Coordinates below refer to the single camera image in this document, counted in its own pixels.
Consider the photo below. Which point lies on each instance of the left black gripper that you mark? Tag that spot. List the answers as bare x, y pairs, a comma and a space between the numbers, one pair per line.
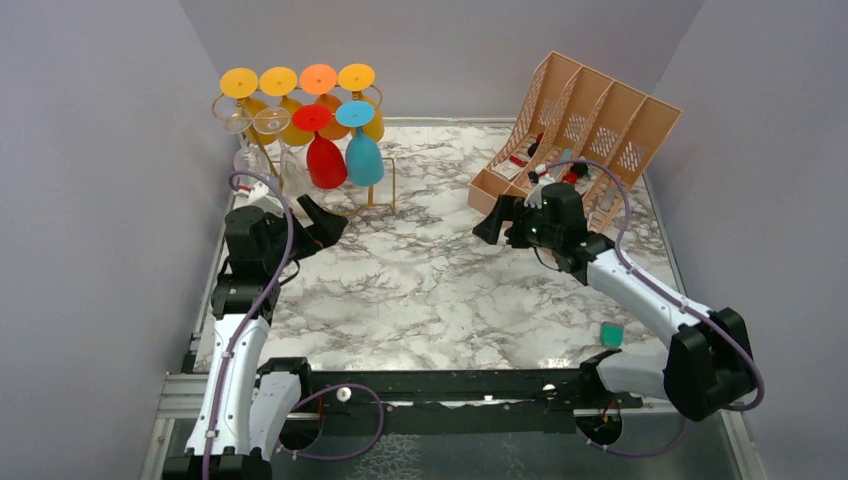
326, 229

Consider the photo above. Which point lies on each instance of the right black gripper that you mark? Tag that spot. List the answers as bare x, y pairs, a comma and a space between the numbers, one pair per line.
509, 208

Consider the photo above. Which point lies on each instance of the clear wine glass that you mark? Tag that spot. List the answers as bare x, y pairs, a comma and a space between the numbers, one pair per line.
293, 177
249, 156

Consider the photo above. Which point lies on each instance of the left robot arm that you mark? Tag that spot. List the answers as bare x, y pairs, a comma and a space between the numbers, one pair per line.
246, 402

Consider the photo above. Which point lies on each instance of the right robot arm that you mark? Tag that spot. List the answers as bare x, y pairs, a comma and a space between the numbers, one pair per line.
709, 363

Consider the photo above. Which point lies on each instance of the red wine glass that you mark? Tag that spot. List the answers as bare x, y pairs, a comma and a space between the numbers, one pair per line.
325, 162

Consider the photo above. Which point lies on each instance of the blue wine glass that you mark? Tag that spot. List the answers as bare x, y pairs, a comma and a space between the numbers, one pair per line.
363, 158

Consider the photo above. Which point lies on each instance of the orange wine glass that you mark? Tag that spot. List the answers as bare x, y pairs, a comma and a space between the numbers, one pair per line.
319, 80

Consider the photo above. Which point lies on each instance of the yellow wine glass far left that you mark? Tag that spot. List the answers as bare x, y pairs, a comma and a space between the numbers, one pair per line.
239, 84

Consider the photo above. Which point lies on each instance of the peach plastic file organizer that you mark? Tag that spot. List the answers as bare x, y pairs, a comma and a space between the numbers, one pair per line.
573, 110

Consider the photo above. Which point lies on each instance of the green small block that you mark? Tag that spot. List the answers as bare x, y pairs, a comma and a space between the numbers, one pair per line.
612, 335

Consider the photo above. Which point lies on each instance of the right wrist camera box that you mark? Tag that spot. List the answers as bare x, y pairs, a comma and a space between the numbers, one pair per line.
539, 178

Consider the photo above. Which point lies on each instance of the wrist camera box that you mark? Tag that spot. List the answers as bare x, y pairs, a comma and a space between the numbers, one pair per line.
260, 196
539, 178

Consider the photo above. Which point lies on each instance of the gold wire glass rack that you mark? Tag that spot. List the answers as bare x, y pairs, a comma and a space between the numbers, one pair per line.
370, 202

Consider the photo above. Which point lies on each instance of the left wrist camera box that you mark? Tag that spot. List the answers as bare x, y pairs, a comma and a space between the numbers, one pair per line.
260, 196

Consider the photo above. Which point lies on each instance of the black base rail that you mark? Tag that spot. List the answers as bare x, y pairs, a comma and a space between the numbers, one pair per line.
442, 402

